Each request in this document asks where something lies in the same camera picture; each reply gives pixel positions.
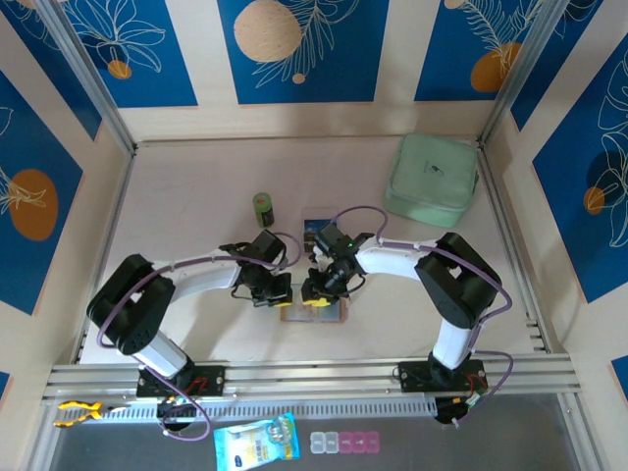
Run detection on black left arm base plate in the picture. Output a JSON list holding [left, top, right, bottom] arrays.
[[135, 365, 227, 398]]

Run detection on aluminium corner post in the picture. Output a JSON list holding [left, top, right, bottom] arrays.
[[478, 0, 573, 149], [36, 0, 139, 154]]

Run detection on tan leather card holder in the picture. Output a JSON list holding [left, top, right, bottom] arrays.
[[279, 298, 349, 324]]

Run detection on yellow handled pliers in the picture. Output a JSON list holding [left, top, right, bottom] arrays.
[[53, 399, 132, 428]]

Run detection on aluminium front rail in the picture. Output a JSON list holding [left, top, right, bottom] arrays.
[[41, 355, 585, 406]]

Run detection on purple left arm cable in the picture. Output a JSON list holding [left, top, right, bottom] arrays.
[[95, 230, 301, 444]]

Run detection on green cylindrical bottle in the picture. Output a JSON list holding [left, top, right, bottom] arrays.
[[252, 191, 276, 229]]

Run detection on black connector board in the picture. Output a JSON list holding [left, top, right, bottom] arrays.
[[155, 394, 196, 423], [434, 394, 488, 428]]

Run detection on aluminium side rail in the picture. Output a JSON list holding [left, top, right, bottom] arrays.
[[72, 146, 138, 365], [476, 141, 560, 355]]

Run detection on grey slotted cable duct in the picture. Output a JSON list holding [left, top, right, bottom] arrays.
[[46, 397, 439, 419]]

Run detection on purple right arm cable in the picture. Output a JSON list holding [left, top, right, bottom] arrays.
[[333, 205, 515, 428]]

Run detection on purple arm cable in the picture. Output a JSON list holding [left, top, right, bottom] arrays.
[[95, 230, 301, 444], [333, 205, 515, 428]]

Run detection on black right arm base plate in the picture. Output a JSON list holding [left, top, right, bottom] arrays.
[[397, 360, 488, 393]]

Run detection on white and pink pill organizer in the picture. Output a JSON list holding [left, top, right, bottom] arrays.
[[309, 430, 382, 455]]

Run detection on mint green zip pouch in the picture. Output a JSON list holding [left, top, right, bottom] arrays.
[[382, 132, 481, 228]]

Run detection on blue and white snack packet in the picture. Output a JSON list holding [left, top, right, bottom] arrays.
[[213, 411, 301, 471]]

